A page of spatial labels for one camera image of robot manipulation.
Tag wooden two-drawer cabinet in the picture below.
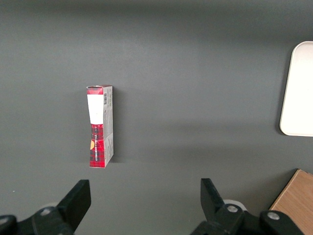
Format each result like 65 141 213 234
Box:
268 168 313 235

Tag cream rectangular plastic tray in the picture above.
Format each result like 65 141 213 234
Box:
279 41 313 137

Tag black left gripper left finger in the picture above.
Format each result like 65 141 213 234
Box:
0 179 92 235

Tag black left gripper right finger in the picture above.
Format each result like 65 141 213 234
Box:
190 178 305 235

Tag red plaid cardboard box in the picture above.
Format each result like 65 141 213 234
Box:
86 85 114 169

